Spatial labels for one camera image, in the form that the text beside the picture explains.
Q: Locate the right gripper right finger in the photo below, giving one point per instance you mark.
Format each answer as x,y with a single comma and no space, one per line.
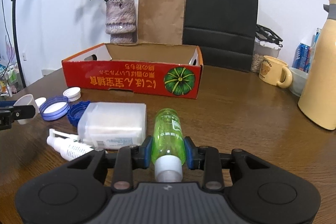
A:
212,162

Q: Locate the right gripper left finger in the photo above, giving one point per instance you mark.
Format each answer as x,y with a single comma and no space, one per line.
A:
123,163

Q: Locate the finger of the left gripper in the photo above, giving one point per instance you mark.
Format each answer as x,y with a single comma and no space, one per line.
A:
24,112

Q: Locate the white plastic cup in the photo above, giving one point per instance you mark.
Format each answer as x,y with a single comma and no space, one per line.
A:
27,99

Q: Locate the white round lid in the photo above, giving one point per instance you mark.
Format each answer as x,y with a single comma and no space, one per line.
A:
39,101

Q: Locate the light blue wide lid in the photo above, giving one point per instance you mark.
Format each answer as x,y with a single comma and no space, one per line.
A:
54,108

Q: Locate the green plastic bottle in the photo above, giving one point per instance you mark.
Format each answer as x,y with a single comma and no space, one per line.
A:
168,152

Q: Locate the clear rectangular plastic container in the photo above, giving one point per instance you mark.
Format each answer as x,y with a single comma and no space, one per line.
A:
112,125

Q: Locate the dark blue ridged cap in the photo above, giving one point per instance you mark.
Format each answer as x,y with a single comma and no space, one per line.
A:
76,111

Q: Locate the small white ridged cap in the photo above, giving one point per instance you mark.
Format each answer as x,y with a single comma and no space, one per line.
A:
73,94

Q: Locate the white spray bottle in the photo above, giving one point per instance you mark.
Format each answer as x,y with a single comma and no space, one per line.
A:
67,145

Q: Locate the red pumpkin cardboard box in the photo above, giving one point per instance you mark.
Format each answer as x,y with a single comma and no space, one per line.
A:
145,68

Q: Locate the yellow bear mug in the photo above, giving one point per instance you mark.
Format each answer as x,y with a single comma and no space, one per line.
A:
275,72

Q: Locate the black light stand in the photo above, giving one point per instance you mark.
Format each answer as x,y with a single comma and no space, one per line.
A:
15,40

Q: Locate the grey ceramic bowl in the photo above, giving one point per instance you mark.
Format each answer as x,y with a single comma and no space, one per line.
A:
298,81

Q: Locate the cream thermos jug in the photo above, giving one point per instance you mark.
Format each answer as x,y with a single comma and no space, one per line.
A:
317,100

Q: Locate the clear jar black clip lid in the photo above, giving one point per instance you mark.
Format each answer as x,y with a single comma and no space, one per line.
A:
267,43

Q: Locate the blue drink can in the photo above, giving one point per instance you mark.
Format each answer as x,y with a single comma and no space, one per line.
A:
302,58

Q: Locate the mottled purple ceramic vase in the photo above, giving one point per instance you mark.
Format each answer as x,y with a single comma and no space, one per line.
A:
121,21

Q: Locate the black paper bag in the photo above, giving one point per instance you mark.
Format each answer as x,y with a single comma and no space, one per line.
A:
223,29

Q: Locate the brown paper bag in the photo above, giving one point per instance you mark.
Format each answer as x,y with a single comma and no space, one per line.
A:
161,21

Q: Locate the clear glass bottle blue cap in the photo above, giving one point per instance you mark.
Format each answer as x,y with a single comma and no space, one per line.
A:
313,46

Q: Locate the wire storage rack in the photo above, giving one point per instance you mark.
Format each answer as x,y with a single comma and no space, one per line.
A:
10,78

